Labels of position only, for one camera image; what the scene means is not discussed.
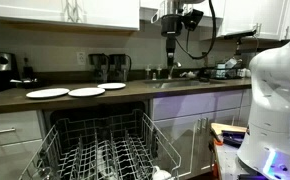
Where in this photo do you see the white rounded dish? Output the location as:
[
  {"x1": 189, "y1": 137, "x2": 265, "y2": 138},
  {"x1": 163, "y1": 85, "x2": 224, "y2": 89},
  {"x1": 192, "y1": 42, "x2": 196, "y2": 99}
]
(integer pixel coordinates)
[{"x1": 151, "y1": 165, "x2": 173, "y2": 180}]

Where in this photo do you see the clear glass jar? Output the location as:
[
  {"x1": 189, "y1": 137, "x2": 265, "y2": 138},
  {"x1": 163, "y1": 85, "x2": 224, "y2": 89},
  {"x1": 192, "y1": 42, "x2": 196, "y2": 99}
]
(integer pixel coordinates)
[{"x1": 34, "y1": 163, "x2": 55, "y2": 180}]

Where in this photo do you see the small clear soap bottle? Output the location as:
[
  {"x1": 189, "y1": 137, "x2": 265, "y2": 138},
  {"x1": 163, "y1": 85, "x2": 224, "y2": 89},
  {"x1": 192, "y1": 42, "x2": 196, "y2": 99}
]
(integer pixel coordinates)
[
  {"x1": 156, "y1": 64, "x2": 163, "y2": 80},
  {"x1": 145, "y1": 64, "x2": 152, "y2": 81}
]

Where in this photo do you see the dark small bottle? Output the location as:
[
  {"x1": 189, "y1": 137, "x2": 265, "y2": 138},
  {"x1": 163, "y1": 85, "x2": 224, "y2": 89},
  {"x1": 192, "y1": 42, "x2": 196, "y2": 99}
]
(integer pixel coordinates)
[{"x1": 21, "y1": 57, "x2": 35, "y2": 81}]

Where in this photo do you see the black dish drying rack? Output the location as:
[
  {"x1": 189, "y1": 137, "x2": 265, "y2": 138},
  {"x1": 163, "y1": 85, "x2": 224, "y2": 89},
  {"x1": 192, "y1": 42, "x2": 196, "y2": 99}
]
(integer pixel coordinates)
[{"x1": 204, "y1": 58, "x2": 251, "y2": 81}]

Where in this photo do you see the wooden board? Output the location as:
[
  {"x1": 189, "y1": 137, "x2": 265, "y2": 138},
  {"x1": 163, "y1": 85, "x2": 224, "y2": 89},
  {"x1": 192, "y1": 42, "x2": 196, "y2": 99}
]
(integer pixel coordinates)
[{"x1": 210, "y1": 122, "x2": 248, "y2": 136}]

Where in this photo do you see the grey robot table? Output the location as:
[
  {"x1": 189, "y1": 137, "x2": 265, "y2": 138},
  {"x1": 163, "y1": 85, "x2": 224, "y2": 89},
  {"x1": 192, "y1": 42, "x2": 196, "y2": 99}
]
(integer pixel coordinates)
[{"x1": 212, "y1": 142, "x2": 254, "y2": 180}]

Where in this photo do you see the black pan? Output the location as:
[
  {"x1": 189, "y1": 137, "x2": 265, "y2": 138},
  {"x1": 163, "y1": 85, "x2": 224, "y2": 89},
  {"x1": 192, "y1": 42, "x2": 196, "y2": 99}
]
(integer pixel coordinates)
[{"x1": 9, "y1": 77, "x2": 40, "y2": 90}]

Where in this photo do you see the large white plate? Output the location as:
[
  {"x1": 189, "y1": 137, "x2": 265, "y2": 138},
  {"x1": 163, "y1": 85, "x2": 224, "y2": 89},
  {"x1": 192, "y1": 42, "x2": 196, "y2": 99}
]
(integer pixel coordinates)
[
  {"x1": 25, "y1": 87, "x2": 71, "y2": 100},
  {"x1": 67, "y1": 86, "x2": 107, "y2": 98}
]

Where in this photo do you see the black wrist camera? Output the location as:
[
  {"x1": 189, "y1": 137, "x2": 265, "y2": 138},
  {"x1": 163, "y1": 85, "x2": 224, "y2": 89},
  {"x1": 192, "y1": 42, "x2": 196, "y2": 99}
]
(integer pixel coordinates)
[{"x1": 182, "y1": 9, "x2": 205, "y2": 32}]

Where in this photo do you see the wide white upper cabinet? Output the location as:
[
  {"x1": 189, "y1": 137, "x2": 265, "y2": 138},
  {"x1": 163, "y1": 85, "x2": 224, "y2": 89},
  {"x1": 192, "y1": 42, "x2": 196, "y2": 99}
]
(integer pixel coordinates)
[{"x1": 0, "y1": 0, "x2": 141, "y2": 32}]

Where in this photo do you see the steel kitchen sink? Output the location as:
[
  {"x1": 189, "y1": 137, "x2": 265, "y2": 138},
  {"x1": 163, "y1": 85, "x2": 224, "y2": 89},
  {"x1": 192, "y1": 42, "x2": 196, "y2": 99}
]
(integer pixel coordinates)
[{"x1": 142, "y1": 78, "x2": 213, "y2": 90}]

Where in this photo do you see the chrome kitchen faucet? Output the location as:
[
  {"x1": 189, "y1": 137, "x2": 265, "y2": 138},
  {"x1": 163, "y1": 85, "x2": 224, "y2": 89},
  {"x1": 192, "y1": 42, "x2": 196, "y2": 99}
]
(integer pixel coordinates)
[{"x1": 166, "y1": 59, "x2": 183, "y2": 81}]

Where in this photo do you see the wire dishwasher rack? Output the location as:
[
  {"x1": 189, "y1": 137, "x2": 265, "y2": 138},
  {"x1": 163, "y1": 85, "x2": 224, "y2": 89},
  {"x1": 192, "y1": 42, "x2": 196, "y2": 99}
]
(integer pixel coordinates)
[{"x1": 18, "y1": 108, "x2": 183, "y2": 180}]

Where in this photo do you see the dishwasher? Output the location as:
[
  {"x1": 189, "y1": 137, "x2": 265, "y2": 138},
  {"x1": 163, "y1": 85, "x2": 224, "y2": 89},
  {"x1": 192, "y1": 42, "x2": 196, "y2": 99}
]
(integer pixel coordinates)
[{"x1": 43, "y1": 100, "x2": 153, "y2": 180}]

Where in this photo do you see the white drawer unit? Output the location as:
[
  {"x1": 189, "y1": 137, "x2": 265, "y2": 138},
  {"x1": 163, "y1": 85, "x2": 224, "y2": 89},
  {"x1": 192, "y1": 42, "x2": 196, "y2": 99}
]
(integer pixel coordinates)
[{"x1": 0, "y1": 109, "x2": 47, "y2": 180}]

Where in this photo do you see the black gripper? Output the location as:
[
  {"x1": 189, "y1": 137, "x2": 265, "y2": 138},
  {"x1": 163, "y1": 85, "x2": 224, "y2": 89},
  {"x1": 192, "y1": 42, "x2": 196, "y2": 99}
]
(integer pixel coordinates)
[{"x1": 160, "y1": 13, "x2": 184, "y2": 68}]

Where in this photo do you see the white under-sink cabinet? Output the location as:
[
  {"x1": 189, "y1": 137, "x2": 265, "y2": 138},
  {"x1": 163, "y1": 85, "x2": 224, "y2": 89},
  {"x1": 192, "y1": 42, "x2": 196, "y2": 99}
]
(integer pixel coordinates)
[{"x1": 150, "y1": 88, "x2": 253, "y2": 179}]

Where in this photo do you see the silver drawer handle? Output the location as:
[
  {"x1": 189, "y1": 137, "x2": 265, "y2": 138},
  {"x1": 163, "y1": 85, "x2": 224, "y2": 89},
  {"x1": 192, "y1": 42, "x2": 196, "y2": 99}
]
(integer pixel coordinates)
[{"x1": 0, "y1": 127, "x2": 17, "y2": 136}]

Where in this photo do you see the small white plate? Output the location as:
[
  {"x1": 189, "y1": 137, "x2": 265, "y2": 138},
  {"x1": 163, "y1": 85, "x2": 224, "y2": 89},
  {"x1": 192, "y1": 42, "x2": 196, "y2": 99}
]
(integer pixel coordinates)
[{"x1": 96, "y1": 82, "x2": 127, "y2": 91}]

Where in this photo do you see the white wall outlet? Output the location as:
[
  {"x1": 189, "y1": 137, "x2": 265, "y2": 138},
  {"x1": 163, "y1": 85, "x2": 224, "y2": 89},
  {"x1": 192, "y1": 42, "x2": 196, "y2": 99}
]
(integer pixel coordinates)
[{"x1": 76, "y1": 51, "x2": 87, "y2": 66}]

